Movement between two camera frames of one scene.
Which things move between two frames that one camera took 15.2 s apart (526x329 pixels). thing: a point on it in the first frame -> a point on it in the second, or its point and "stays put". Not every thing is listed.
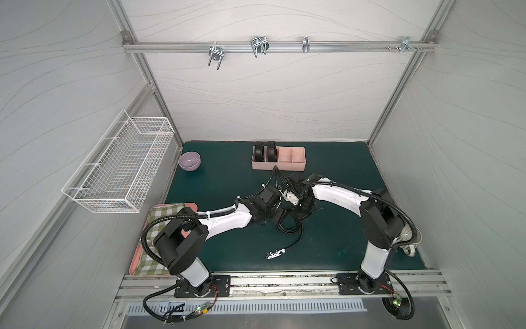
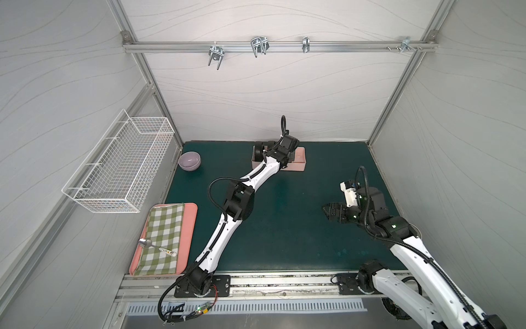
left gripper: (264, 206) -> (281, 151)
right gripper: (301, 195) -> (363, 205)
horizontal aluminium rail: (278, 46) stays put
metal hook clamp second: (259, 44) stays put
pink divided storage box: (289, 159) stays put
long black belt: (259, 151) stays put
